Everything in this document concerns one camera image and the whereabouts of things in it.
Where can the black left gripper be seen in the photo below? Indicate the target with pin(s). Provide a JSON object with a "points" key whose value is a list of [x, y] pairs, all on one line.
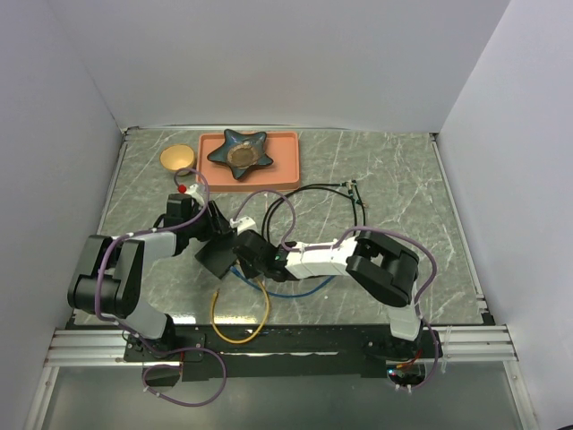
{"points": [[218, 227]]}

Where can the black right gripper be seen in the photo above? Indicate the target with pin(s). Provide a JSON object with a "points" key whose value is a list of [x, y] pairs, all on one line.
{"points": [[247, 270]]}

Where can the black network switch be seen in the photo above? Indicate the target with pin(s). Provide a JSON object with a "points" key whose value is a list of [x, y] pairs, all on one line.
{"points": [[217, 256]]}

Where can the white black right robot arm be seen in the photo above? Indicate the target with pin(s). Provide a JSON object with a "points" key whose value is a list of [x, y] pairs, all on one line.
{"points": [[387, 270]]}

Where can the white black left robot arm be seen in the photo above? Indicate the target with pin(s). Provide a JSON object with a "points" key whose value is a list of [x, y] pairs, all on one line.
{"points": [[108, 275]]}

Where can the blue star-shaped dish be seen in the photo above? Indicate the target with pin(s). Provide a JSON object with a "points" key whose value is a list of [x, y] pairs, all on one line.
{"points": [[241, 152]]}

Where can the salmon pink tray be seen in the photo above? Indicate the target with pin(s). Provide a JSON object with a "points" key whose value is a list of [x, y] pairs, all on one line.
{"points": [[283, 175]]}

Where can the yellow wooden bowl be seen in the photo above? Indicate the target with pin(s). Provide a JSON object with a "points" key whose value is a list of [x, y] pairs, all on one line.
{"points": [[176, 157]]}

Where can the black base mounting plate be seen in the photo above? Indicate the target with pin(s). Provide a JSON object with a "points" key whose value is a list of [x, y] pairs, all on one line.
{"points": [[286, 350]]}

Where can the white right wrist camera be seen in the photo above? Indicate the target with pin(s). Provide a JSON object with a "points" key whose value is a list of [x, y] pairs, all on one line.
{"points": [[243, 224]]}

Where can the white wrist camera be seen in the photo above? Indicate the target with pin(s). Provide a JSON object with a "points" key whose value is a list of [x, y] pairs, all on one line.
{"points": [[243, 224], [196, 191]]}

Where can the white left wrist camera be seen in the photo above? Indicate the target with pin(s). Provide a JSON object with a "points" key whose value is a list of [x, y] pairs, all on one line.
{"points": [[196, 191]]}

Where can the aluminium frame rail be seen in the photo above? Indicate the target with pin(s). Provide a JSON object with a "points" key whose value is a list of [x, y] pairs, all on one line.
{"points": [[95, 348]]}

